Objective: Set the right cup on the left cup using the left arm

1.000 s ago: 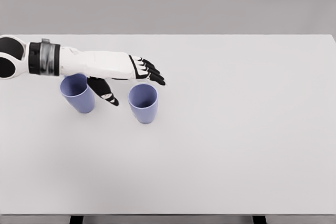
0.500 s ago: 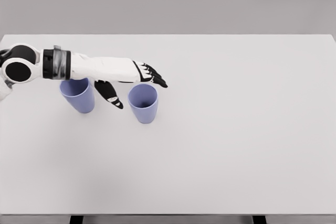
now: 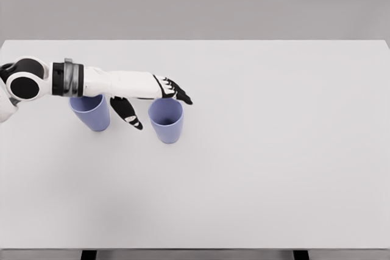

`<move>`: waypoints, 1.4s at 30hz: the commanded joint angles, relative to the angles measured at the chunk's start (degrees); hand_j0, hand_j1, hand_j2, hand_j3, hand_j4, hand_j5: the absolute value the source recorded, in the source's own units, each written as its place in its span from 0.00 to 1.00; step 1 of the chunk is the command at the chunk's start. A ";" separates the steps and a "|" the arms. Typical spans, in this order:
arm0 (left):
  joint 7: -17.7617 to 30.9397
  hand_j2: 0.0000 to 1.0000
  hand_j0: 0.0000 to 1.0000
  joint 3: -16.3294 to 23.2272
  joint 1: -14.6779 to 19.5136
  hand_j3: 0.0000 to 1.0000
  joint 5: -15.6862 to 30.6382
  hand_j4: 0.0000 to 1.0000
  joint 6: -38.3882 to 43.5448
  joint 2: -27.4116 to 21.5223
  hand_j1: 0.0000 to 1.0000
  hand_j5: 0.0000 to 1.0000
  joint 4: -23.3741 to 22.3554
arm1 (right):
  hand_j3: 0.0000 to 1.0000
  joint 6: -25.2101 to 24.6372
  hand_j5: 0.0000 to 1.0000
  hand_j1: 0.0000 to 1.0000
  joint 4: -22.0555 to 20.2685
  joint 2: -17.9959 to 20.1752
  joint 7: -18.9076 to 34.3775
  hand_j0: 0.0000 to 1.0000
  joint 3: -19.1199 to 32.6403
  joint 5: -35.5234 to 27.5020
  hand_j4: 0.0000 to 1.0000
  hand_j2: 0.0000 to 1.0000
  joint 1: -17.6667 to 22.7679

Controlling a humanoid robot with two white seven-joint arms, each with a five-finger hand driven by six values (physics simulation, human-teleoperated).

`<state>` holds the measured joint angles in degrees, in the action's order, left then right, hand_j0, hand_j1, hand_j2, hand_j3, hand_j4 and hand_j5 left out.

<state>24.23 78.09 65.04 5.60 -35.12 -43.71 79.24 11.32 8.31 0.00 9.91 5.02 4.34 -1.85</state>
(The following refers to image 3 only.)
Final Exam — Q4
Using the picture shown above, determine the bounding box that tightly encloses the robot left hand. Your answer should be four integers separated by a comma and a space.
104, 71, 193, 132

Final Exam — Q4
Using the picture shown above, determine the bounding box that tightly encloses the lavender plastic cup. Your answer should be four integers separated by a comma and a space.
68, 94, 110, 133
147, 97, 185, 144

